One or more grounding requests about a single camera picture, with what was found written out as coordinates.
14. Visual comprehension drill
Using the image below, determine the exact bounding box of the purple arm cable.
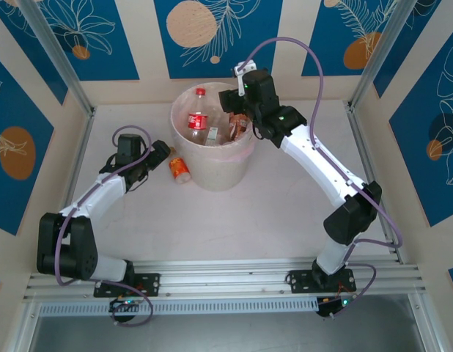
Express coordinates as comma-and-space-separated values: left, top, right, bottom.
56, 125, 154, 287
243, 37, 403, 318

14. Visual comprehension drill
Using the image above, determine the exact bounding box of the brown label plastic bottle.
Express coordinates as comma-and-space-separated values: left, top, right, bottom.
227, 111, 250, 142

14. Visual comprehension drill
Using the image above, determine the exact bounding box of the aluminium frame post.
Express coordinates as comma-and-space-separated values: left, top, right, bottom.
347, 0, 425, 113
18, 0, 96, 118

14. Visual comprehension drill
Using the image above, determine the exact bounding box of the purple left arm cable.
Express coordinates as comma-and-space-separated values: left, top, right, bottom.
56, 125, 154, 287

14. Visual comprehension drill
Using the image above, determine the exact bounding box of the aluminium side rail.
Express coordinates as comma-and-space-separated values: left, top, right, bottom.
46, 106, 97, 274
344, 101, 424, 282

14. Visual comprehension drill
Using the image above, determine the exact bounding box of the beige round plastic bin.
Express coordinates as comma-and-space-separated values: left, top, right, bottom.
169, 81, 255, 192

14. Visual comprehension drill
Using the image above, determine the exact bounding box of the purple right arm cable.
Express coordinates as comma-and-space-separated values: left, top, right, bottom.
243, 37, 403, 318

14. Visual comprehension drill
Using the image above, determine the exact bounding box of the small circuit board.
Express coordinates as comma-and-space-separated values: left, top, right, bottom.
108, 297, 142, 313
315, 296, 354, 319

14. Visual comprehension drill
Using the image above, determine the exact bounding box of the purple cable loop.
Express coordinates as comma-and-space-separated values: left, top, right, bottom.
111, 289, 154, 328

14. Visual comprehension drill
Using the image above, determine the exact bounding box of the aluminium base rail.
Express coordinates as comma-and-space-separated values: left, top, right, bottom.
23, 256, 429, 305

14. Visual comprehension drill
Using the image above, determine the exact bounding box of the orange label bottle brown cap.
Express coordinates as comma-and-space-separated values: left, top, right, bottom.
168, 145, 193, 183

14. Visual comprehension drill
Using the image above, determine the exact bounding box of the red label bottle red cap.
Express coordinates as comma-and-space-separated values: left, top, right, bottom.
187, 87, 210, 144

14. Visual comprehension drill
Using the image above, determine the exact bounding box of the white slotted cable duct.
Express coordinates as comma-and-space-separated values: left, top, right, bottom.
37, 296, 320, 317

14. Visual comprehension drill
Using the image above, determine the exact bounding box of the grey metal panel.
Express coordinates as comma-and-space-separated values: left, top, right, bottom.
26, 315, 429, 352

